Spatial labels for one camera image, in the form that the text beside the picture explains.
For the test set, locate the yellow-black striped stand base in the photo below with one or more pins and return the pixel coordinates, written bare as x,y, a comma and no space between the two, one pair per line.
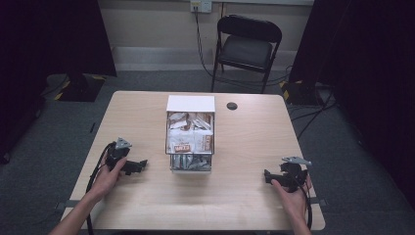
295,92

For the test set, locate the black folding chair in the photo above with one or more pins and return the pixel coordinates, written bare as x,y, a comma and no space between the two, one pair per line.
246,49

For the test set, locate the person's left hand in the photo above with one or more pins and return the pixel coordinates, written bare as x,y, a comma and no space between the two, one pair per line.
107,181

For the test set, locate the clear drawer with silver packets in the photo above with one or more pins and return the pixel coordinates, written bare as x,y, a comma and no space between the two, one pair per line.
191,162

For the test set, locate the pile of silver packets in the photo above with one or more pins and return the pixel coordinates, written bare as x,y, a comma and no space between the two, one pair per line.
191,161

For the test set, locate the pile of brown-white packets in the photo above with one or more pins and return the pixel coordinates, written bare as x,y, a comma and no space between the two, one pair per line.
190,135

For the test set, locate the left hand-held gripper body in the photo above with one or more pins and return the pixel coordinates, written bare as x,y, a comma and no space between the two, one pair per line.
115,156

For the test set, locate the black stand base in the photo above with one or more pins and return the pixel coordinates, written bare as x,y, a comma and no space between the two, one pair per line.
78,86

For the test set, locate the grey table bracket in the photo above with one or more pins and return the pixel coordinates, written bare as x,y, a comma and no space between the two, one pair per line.
319,201
64,205

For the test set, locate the white wall socket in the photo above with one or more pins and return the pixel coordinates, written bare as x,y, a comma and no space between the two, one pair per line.
201,6

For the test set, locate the dark curtain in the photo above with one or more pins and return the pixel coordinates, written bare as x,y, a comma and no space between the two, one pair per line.
365,65
49,39

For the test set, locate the white drawer cabinet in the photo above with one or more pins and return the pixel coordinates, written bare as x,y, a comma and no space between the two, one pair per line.
191,103

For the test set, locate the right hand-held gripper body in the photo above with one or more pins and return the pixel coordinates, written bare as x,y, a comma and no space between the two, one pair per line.
293,174

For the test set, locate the person's right hand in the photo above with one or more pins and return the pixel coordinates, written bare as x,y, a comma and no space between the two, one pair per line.
293,200

